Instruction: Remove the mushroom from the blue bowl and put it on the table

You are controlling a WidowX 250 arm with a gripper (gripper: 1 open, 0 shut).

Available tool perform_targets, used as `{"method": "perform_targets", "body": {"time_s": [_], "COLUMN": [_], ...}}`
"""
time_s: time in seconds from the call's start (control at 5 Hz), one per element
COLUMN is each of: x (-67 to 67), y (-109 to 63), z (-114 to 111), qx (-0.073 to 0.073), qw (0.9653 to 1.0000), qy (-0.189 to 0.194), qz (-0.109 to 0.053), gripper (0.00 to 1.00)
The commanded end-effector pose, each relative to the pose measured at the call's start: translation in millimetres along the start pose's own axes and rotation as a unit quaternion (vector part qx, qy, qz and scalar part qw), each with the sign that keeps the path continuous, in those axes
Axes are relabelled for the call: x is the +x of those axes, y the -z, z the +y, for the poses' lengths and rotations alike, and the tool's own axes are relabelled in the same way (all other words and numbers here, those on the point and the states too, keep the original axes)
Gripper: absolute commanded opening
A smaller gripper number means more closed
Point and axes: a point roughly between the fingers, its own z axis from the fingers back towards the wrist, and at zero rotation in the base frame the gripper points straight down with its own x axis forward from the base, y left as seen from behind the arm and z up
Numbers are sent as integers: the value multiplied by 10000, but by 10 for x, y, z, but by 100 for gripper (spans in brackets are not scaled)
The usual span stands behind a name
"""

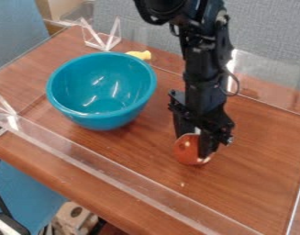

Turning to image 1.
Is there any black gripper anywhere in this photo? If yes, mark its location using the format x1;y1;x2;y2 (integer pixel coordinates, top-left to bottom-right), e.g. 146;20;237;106
169;89;235;159

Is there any brown capped toy mushroom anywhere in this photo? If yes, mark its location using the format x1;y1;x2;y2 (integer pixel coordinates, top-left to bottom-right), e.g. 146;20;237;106
173;133;213;165

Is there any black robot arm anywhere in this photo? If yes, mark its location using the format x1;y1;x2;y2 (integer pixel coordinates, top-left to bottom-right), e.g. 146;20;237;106
134;0;235;164

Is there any blue plastic bowl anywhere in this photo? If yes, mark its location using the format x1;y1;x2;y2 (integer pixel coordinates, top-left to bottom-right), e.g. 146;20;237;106
46;52;158;131

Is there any clear acrylic front barrier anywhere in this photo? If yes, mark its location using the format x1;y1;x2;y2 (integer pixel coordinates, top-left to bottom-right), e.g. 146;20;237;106
0;95;262;235

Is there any yellow toy object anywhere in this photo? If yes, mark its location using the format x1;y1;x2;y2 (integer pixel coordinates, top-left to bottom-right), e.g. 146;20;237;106
127;50;153;61

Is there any white block with hole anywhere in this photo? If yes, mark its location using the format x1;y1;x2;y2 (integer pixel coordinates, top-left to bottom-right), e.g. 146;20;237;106
52;201;98;235

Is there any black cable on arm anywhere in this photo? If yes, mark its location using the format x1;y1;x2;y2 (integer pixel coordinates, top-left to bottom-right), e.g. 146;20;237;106
221;67;242;97

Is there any clear acrylic corner bracket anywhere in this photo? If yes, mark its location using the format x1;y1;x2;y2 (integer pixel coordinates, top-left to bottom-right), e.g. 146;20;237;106
79;16;125;52

